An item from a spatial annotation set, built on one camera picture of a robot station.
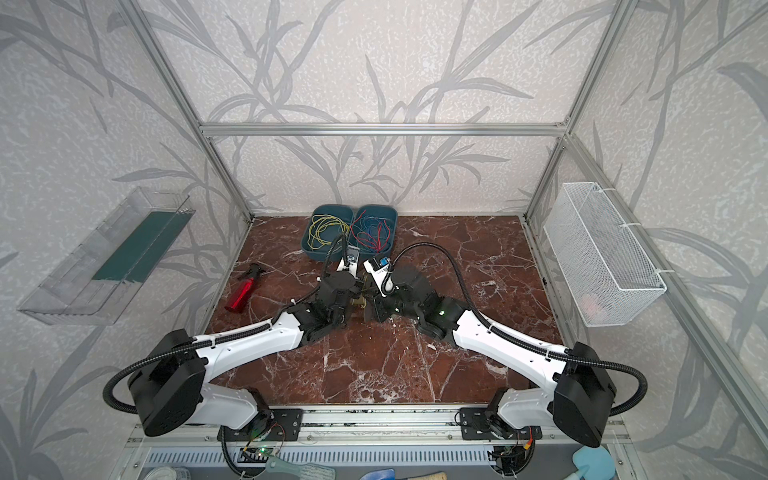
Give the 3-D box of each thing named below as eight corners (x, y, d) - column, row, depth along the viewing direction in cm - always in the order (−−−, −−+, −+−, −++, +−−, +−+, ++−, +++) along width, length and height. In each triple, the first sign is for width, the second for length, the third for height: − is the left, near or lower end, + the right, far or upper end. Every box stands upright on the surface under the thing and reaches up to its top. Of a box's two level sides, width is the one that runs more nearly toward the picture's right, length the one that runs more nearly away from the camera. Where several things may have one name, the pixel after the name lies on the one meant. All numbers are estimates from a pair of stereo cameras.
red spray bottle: (228, 311, 96) (222, 306, 93) (255, 268, 107) (251, 262, 104) (241, 314, 95) (235, 308, 93) (266, 270, 106) (262, 264, 103)
